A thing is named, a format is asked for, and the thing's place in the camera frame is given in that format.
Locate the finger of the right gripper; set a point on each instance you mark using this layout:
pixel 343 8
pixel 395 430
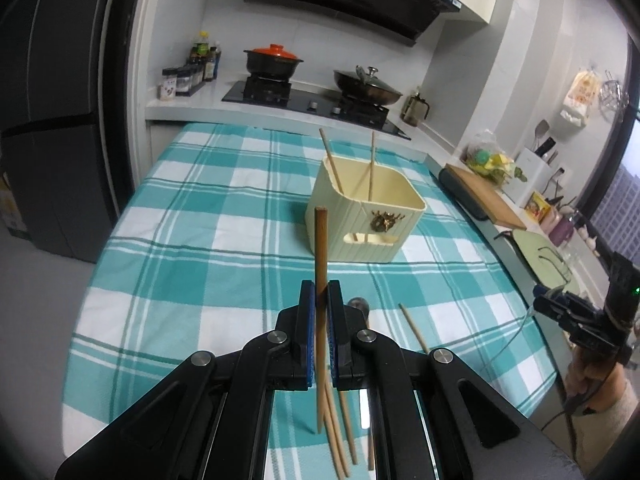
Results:
pixel 560 296
pixel 560 313

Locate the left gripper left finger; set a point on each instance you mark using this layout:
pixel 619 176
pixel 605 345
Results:
pixel 210 417

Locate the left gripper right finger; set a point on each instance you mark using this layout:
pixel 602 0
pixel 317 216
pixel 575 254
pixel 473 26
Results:
pixel 432 416

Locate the steel spoon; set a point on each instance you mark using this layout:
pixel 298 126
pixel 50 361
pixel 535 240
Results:
pixel 360 304
pixel 523 321

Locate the person's right hand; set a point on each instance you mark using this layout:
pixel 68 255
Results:
pixel 604 381

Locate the pink purple cup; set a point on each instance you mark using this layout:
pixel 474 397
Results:
pixel 563 230

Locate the yellow printed tin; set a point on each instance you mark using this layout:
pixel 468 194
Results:
pixel 537 207

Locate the wooden chopstick beside spoon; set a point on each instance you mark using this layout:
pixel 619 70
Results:
pixel 371 455

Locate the wooden cutting board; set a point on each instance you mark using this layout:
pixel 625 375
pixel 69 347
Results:
pixel 498 211

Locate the white utensil caddy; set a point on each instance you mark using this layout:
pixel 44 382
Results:
pixel 532 167

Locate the black board tray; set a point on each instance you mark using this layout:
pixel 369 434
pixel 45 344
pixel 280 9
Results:
pixel 455 189

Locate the plastic bag of sponges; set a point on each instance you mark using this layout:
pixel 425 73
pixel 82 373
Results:
pixel 484 157

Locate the teal plaid tablecloth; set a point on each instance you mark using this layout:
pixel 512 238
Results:
pixel 214 244

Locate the cream utensil holder box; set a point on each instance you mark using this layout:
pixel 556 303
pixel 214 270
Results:
pixel 360 231

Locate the hanging snack bag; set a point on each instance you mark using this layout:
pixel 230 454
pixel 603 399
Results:
pixel 580 97

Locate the dark glass jug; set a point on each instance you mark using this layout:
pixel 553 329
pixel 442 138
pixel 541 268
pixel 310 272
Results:
pixel 415 109

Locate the black wok glass lid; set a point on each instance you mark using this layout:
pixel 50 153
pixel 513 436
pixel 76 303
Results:
pixel 363 84

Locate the black gas stove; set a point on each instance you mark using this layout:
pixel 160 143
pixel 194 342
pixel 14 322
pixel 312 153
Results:
pixel 281 94

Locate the condiment bottles group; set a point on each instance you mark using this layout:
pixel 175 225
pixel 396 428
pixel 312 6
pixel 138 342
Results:
pixel 206 54

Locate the black pot orange lid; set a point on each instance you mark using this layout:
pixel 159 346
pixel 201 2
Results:
pixel 273 62

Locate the black refrigerator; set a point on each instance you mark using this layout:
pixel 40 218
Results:
pixel 64 138

